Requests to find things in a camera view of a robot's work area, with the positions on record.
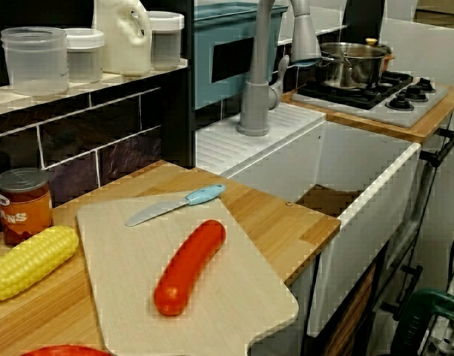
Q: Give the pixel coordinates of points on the clear lidless plastic container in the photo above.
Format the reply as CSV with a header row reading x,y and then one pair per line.
x,y
34,63

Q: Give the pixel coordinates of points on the light wooden cutting board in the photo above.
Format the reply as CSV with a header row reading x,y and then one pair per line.
x,y
138,278

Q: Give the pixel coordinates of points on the orange beans can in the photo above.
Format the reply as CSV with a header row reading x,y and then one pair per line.
x,y
23,207

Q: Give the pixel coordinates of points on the red toy sausage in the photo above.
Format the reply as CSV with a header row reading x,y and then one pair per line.
x,y
190,267

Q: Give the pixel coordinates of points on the blue plastic bin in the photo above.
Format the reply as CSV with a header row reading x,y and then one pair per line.
x,y
204,74

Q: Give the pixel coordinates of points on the grey toy faucet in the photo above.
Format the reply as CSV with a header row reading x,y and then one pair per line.
x,y
254,104

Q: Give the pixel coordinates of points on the white plastic jug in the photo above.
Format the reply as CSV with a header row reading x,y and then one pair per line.
x,y
119,44

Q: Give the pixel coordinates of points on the yellow toy corn cob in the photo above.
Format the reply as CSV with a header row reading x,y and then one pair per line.
x,y
30,259

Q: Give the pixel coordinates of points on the tall clear white-lidded container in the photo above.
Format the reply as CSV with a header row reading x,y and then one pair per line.
x,y
167,44

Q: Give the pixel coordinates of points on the red plate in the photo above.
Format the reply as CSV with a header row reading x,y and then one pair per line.
x,y
64,351

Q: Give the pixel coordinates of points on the steel pot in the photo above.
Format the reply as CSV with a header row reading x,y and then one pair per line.
x,y
349,70

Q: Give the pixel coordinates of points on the grey black toy stove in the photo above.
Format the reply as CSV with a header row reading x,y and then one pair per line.
x,y
360,94

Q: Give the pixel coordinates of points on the short clear white-lidded container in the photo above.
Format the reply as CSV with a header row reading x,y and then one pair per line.
x,y
86,55

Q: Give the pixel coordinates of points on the white toy sink unit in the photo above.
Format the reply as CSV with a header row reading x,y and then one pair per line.
x,y
360,241

